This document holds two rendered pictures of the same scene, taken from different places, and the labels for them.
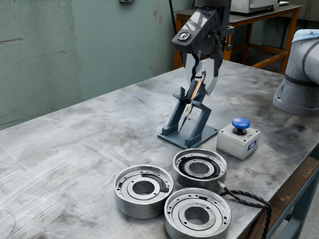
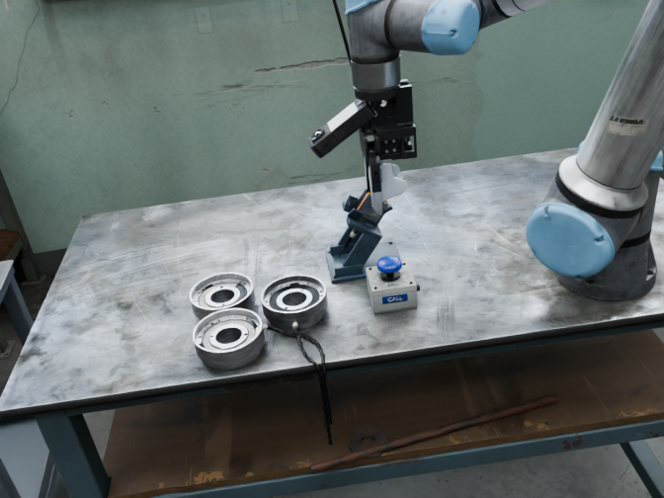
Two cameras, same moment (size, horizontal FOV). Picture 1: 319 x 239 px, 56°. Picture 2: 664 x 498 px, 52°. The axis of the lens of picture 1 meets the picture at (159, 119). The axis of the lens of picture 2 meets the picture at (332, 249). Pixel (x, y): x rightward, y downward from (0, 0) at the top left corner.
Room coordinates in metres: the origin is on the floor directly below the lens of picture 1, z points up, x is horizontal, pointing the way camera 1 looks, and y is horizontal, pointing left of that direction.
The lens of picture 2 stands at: (-0.10, -0.77, 1.45)
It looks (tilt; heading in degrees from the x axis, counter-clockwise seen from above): 31 degrees down; 46
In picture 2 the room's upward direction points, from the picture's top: 7 degrees counter-clockwise
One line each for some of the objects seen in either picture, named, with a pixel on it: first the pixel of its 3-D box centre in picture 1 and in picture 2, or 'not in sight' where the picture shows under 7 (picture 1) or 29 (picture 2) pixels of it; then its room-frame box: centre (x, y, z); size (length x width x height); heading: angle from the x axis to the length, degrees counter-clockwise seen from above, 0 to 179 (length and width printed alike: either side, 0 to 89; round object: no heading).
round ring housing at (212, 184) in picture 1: (199, 171); (294, 302); (0.47, -0.08, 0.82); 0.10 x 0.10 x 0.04
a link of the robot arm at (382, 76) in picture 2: not in sight; (375, 71); (0.69, -0.10, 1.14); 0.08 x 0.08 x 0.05
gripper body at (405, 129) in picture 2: (211, 26); (383, 122); (0.69, -0.11, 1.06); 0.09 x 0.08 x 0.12; 139
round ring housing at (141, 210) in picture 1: (143, 191); (223, 299); (0.41, 0.02, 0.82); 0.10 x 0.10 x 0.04
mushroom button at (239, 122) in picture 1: (239, 129); (389, 273); (0.59, -0.18, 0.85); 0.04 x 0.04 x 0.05
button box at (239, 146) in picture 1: (239, 138); (394, 286); (0.60, -0.19, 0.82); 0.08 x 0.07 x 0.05; 138
